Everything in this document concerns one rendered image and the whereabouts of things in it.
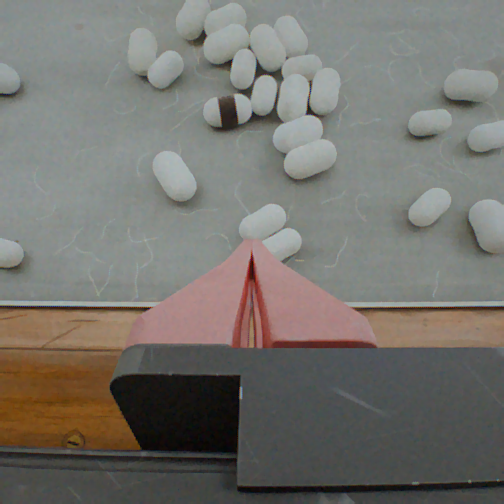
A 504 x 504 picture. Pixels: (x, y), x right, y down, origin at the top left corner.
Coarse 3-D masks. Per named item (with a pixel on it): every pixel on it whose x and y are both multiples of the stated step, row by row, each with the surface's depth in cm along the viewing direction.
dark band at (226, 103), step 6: (222, 96) 21; (228, 96) 21; (234, 96) 21; (222, 102) 21; (228, 102) 21; (234, 102) 21; (222, 108) 21; (228, 108) 21; (234, 108) 21; (222, 114) 21; (228, 114) 21; (234, 114) 21; (222, 120) 21; (228, 120) 21; (234, 120) 21; (222, 126) 22
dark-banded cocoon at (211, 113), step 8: (240, 96) 21; (208, 104) 21; (216, 104) 21; (240, 104) 21; (248, 104) 21; (208, 112) 21; (216, 112) 21; (240, 112) 21; (248, 112) 21; (208, 120) 21; (216, 120) 21; (240, 120) 22
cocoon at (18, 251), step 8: (0, 240) 19; (8, 240) 19; (0, 248) 19; (8, 248) 19; (16, 248) 19; (0, 256) 19; (8, 256) 19; (16, 256) 19; (0, 264) 19; (8, 264) 19; (16, 264) 19
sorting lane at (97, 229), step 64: (0, 0) 26; (64, 0) 26; (128, 0) 26; (256, 0) 26; (320, 0) 26; (384, 0) 26; (448, 0) 26; (64, 64) 24; (128, 64) 24; (192, 64) 24; (256, 64) 24; (384, 64) 24; (448, 64) 24; (0, 128) 23; (64, 128) 23; (128, 128) 23; (192, 128) 23; (256, 128) 23; (384, 128) 23; (448, 128) 23; (0, 192) 21; (64, 192) 21; (128, 192) 21; (256, 192) 21; (320, 192) 21; (384, 192) 21; (448, 192) 21; (64, 256) 20; (128, 256) 20; (192, 256) 20; (320, 256) 20; (384, 256) 20; (448, 256) 20
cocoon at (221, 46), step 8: (232, 24) 23; (216, 32) 22; (224, 32) 22; (232, 32) 22; (240, 32) 22; (208, 40) 22; (216, 40) 22; (224, 40) 22; (232, 40) 22; (240, 40) 23; (248, 40) 23; (208, 48) 22; (216, 48) 22; (224, 48) 22; (232, 48) 23; (240, 48) 23; (208, 56) 23; (216, 56) 23; (224, 56) 23; (232, 56) 23
